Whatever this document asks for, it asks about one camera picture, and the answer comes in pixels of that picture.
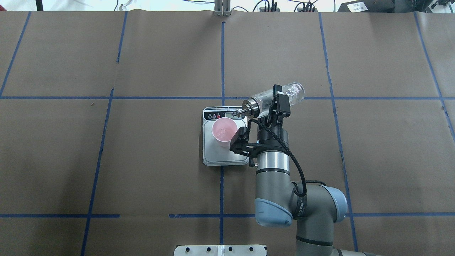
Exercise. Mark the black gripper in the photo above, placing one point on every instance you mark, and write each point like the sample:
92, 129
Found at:
269, 135

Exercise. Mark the clear glass sauce bottle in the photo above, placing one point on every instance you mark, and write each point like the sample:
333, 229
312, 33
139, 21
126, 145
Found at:
257, 106

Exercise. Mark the pink plastic cup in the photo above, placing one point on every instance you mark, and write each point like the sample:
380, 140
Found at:
223, 131

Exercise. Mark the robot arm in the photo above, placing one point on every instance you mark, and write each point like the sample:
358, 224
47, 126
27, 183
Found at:
279, 201

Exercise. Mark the silver electronic kitchen scale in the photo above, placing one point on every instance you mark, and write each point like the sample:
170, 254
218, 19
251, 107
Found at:
213, 153

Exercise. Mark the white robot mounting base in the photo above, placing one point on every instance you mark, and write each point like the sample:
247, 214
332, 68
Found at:
221, 250

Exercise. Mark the brown paper table cover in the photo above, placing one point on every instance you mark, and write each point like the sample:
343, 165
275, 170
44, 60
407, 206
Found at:
101, 116

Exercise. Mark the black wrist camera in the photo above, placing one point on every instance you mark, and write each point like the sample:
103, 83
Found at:
240, 145

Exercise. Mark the aluminium frame post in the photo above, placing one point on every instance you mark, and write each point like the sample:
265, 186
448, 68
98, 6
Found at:
222, 8

